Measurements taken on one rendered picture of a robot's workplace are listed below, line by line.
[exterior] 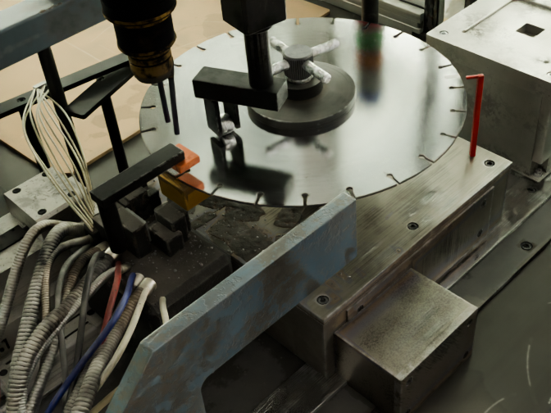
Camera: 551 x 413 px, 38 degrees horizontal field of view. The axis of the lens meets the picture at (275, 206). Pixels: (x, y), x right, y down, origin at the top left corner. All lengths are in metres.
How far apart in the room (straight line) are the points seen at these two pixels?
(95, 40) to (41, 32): 0.55
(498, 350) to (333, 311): 0.20
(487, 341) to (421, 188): 0.17
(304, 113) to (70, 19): 0.26
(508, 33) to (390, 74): 0.23
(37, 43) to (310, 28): 0.30
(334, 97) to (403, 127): 0.08
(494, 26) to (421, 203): 0.30
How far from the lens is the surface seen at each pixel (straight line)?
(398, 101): 0.81
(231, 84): 0.73
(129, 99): 1.23
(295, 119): 0.78
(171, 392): 0.58
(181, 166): 0.72
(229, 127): 0.77
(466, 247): 0.91
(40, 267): 0.73
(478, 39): 1.02
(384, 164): 0.73
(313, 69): 0.78
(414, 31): 1.32
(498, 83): 0.99
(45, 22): 0.85
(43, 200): 0.86
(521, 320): 0.88
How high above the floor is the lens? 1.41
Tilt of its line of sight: 42 degrees down
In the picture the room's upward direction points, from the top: 6 degrees counter-clockwise
